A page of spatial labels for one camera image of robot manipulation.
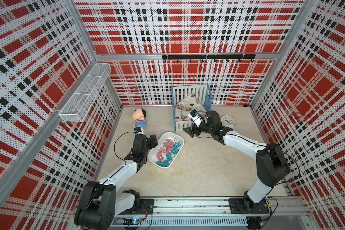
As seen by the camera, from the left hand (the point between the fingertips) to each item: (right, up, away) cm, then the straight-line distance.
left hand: (154, 136), depth 89 cm
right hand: (+23, +9, -3) cm, 25 cm away
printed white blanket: (+25, +24, +25) cm, 43 cm away
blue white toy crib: (+35, +32, +24) cm, 53 cm away
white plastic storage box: (+6, -12, +3) cm, 14 cm away
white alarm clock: (+52, +10, +16) cm, 56 cm away
